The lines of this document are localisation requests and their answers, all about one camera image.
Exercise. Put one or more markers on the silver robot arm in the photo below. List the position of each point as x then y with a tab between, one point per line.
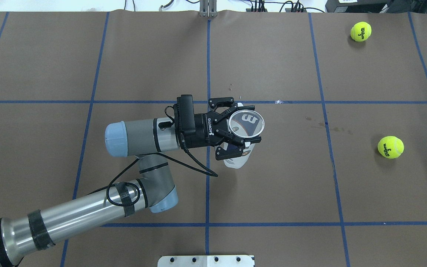
153	143

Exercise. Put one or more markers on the yellow tennis ball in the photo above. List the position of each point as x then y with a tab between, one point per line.
390	147
360	31

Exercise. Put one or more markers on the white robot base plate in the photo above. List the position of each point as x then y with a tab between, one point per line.
207	261

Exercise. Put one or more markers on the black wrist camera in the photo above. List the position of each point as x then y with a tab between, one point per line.
184	115

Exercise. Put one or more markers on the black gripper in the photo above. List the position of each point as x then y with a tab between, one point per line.
203	128

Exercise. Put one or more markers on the aluminium frame post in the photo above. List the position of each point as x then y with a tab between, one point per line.
208	8

